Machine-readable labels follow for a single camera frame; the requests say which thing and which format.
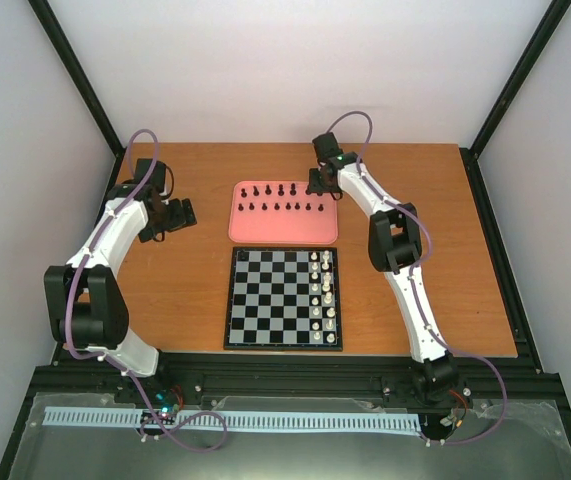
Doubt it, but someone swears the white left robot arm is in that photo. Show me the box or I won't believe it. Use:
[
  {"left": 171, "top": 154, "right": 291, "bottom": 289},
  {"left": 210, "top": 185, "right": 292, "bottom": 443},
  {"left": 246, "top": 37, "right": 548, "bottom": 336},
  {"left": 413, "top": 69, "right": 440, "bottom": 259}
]
[{"left": 44, "top": 158, "right": 196, "bottom": 403}]

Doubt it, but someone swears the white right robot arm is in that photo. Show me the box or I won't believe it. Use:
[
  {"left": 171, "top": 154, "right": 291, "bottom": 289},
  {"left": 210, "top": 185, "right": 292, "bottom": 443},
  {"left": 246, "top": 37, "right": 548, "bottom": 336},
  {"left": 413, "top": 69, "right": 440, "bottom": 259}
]
[{"left": 307, "top": 132, "right": 459, "bottom": 405}]

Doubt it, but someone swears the white chess pieces row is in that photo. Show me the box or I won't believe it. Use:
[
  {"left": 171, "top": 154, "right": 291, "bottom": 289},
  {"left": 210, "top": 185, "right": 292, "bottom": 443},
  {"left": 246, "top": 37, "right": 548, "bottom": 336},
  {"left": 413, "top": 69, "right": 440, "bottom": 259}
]
[{"left": 307, "top": 250, "right": 339, "bottom": 348}]

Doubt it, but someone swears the pink plastic tray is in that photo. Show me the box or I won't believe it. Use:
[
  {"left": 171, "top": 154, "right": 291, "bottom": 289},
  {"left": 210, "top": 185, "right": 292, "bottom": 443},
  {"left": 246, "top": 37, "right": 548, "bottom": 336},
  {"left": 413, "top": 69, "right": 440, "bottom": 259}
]
[{"left": 228, "top": 180, "right": 339, "bottom": 245}]

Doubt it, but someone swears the black and white chessboard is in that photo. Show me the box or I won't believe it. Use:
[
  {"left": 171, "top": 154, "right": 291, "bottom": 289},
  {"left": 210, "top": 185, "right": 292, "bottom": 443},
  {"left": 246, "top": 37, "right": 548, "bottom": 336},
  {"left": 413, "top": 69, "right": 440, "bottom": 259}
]
[{"left": 224, "top": 246, "right": 343, "bottom": 351}]

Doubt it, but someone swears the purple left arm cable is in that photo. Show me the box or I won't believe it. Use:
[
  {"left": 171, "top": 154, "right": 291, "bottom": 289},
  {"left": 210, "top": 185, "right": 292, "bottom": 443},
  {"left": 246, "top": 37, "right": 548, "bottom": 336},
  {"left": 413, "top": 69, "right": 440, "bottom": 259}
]
[{"left": 63, "top": 129, "right": 228, "bottom": 452}]

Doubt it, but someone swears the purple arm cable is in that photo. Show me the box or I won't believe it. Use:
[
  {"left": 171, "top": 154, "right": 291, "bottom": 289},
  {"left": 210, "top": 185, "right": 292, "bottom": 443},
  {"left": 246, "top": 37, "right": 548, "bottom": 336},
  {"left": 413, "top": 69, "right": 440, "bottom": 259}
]
[
  {"left": 63, "top": 129, "right": 228, "bottom": 452},
  {"left": 326, "top": 110, "right": 508, "bottom": 446}
]

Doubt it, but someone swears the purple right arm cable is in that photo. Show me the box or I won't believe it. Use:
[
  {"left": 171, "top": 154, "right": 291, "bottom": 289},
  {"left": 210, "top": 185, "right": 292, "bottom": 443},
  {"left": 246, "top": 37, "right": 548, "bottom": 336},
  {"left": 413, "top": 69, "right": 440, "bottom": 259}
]
[{"left": 326, "top": 110, "right": 508, "bottom": 446}]

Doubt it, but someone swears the black aluminium frame rail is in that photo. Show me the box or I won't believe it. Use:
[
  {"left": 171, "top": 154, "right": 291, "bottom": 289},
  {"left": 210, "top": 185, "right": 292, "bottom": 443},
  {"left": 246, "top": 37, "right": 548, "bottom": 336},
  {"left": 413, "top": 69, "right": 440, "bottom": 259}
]
[{"left": 28, "top": 352, "right": 565, "bottom": 410}]

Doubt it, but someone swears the light blue slotted cable duct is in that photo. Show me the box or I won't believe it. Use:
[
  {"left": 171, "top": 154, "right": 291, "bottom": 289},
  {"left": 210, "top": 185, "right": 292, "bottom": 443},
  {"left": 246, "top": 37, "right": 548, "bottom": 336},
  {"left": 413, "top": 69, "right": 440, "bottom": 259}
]
[{"left": 42, "top": 406, "right": 421, "bottom": 436}]

